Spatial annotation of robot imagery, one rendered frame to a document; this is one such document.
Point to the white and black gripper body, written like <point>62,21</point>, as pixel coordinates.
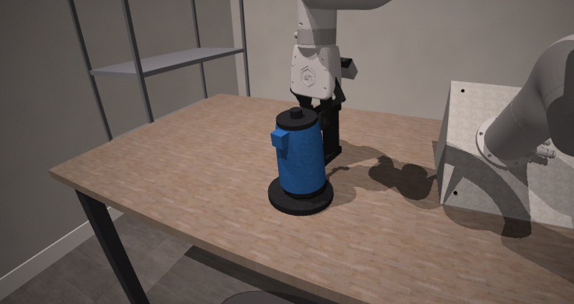
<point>314,69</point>

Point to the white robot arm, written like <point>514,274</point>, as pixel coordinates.
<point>514,137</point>

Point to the blue kettle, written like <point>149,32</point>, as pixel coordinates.
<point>300,150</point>

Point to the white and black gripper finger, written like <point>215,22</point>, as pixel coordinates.
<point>324,115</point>
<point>304,102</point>

